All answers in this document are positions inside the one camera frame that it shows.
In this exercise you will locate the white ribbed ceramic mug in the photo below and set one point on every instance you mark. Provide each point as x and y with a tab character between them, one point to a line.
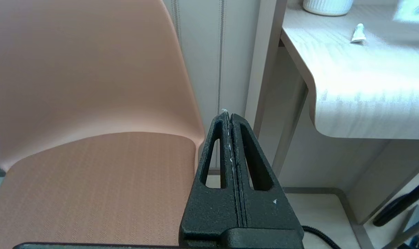
328	7

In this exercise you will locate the small white toothpaste tube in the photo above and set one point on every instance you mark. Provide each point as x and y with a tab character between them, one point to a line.
358	34

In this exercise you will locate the pink chair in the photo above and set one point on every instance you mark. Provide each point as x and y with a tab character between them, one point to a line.
74	86

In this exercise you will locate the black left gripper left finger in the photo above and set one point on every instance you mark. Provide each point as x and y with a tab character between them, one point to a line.
209	211

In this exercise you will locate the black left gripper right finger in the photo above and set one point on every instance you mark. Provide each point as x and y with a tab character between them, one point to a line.
268	211

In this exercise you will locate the white floral zip pouch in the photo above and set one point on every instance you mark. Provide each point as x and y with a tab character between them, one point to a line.
413	12

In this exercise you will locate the beige wooden desk with hutch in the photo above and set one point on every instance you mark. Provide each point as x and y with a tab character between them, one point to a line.
351	114

